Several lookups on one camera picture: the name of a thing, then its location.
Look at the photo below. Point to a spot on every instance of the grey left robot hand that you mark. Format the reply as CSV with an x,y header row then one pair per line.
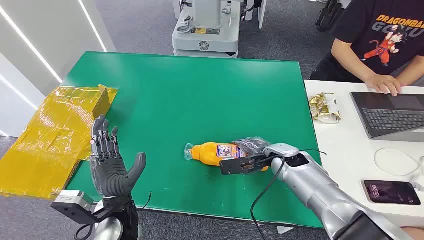
x,y
111,174

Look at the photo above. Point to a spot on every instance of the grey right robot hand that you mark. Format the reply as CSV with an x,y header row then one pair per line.
x,y
253,145

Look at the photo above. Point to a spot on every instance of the orange drink bottle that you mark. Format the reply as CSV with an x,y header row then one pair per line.
x,y
207,154

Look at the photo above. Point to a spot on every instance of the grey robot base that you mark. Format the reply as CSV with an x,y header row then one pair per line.
x,y
207,36

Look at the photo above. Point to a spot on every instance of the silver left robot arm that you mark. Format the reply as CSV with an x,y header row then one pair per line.
x,y
114,225

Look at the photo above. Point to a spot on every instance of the yellow wrapped cardboard box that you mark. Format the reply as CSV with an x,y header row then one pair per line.
x,y
56,139

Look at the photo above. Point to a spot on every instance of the gold snack packet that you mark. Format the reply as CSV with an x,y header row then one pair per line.
x,y
324,107

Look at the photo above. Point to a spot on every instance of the white panel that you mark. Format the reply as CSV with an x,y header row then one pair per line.
x,y
261,13

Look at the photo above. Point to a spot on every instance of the grey laptop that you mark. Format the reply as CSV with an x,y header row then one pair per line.
x,y
387,116

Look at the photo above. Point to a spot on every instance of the person's hand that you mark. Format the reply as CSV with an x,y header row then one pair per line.
x,y
384,83

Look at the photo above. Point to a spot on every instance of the black smartphone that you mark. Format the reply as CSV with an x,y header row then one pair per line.
x,y
391,192

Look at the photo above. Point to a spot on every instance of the black chair base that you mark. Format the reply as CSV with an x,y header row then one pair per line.
x,y
328,15

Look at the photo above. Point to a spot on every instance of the person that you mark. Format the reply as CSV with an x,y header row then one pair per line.
x,y
374,36

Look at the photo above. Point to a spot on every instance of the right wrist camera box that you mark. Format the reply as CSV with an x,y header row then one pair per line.
x,y
281,149

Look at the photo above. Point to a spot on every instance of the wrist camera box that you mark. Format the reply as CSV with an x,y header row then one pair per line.
x,y
281,149
71,202

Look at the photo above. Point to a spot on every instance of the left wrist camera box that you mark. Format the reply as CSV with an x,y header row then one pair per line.
x,y
71,202

